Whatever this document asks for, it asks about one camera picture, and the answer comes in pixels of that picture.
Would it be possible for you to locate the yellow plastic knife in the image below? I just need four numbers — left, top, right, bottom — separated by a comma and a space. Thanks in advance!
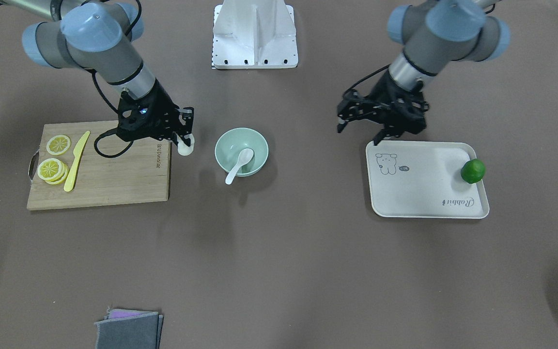
64, 130, 91, 192

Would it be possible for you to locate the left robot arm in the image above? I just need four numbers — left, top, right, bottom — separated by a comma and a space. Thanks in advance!
369, 0, 510, 144

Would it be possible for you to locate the metal cutting board handle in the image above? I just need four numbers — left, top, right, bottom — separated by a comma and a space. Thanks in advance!
28, 150, 39, 183

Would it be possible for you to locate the cream rabbit tray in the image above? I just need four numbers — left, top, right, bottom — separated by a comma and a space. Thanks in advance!
365, 141, 490, 219

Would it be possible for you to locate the green lime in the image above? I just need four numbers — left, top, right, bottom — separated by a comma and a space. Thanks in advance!
460, 159, 486, 184

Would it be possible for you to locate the grey folded cloth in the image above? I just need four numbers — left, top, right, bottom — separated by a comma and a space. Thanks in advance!
94, 308, 164, 349

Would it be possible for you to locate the lemon slice stack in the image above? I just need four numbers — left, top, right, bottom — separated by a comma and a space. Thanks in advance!
37, 158, 69, 185

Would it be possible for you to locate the bamboo cutting board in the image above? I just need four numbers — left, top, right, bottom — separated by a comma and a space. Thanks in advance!
27, 121, 172, 211

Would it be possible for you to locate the white steamed bun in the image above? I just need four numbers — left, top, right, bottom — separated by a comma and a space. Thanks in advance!
176, 133, 195, 156

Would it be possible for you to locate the white ceramic spoon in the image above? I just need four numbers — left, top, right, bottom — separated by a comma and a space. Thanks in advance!
224, 148, 254, 185

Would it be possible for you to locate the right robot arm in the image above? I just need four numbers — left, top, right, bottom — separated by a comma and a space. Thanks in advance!
4, 0, 194, 152

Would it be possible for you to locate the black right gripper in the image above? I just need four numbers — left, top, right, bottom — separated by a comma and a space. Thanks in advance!
116, 80, 194, 147

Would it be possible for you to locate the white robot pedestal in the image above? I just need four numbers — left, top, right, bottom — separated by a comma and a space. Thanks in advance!
211, 0, 299, 69

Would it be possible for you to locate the mint green bowl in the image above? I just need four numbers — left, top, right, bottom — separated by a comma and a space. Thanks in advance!
215, 127, 269, 177

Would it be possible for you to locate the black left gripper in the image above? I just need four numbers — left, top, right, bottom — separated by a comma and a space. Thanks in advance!
371, 71, 429, 145

